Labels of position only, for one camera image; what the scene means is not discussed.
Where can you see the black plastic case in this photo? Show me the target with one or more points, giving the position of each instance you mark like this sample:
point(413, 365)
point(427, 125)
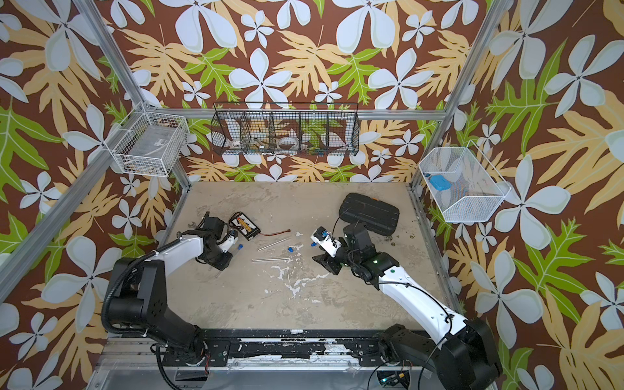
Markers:
point(378, 216)

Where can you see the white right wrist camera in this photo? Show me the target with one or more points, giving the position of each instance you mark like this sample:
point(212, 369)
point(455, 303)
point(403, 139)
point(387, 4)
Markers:
point(325, 240)

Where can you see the white mesh basket right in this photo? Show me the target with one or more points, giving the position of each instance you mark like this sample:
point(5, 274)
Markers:
point(478, 188)

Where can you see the white wire basket left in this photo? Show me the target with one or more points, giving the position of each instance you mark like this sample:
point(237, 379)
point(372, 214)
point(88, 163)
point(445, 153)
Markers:
point(148, 142)

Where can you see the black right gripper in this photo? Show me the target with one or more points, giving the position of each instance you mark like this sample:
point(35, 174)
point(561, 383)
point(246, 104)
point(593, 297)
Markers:
point(327, 262)

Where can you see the clear test tube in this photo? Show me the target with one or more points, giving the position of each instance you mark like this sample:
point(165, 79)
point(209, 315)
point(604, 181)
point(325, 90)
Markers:
point(274, 244)
point(270, 260)

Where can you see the blue object in basket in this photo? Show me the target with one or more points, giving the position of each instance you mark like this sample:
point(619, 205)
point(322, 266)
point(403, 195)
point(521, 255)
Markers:
point(439, 183)

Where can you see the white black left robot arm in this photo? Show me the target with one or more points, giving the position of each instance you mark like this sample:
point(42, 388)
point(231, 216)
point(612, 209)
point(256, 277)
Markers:
point(136, 302)

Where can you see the black battery charging board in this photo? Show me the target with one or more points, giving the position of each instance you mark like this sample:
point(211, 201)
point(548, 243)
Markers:
point(244, 225)

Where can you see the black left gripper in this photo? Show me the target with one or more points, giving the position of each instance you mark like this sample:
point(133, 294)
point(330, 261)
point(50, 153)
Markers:
point(225, 262)

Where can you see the black wire basket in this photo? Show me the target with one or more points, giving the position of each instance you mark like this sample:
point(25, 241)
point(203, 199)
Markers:
point(263, 128)

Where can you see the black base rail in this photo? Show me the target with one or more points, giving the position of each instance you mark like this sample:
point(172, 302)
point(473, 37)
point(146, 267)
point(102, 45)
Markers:
point(367, 348)

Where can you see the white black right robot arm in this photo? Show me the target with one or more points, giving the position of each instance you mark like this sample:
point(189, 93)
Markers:
point(461, 352)

